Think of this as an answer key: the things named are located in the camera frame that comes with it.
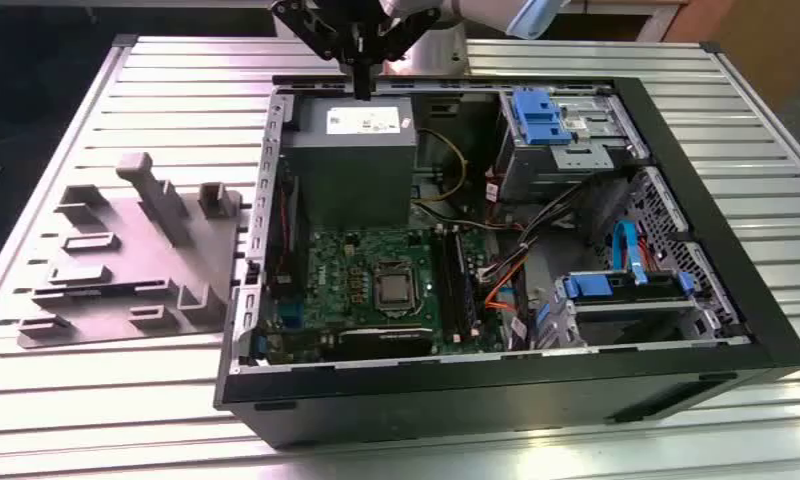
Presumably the blue drive latch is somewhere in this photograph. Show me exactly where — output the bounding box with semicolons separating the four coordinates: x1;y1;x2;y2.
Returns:
514;88;570;146

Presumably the yellow wire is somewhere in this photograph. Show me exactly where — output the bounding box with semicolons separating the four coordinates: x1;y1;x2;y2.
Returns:
413;127;470;205

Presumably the silver disk bay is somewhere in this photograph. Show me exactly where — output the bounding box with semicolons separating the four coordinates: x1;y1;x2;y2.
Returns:
532;269;728;351

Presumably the black cable bundle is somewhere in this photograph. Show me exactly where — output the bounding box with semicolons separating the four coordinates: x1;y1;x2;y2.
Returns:
512;167;642;251

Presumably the hard disk in blue carrier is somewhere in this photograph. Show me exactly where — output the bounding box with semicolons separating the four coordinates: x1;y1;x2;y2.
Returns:
556;269;699;306

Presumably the grey parts rack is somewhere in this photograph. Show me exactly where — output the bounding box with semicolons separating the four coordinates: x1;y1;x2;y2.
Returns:
16;152;245;349

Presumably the silver drive cage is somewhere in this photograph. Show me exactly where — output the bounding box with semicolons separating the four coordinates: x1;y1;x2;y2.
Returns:
496;89;648;201

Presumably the silver CPU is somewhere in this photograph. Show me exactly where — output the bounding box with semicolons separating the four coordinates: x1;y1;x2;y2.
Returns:
375;273;415;307

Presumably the black RAM slot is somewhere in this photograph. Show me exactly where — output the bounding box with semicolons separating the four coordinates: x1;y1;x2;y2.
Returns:
436;225;466;346

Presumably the black open PC case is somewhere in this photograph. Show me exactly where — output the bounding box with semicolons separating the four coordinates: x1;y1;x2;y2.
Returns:
212;74;800;451

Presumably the grey power supply unit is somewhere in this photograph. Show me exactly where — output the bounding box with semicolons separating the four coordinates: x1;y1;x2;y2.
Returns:
280;94;420;234

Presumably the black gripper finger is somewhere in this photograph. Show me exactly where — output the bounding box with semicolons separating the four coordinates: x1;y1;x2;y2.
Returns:
269;0;367;101
364;5;443;101

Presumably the green motherboard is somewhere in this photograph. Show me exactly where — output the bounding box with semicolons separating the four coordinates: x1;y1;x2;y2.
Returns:
259;222;508;359

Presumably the metal CPU socket cover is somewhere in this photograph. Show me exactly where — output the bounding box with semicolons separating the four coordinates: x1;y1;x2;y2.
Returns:
371;258;420;316

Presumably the blue SATA wire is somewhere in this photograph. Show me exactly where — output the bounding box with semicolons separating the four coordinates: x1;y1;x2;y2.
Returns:
611;222;650;286

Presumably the black graphics card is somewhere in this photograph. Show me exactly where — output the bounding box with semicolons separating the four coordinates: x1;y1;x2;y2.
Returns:
319;323;436;362

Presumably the brown wooden cabinet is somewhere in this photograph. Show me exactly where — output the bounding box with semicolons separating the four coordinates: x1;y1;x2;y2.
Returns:
663;0;800;109

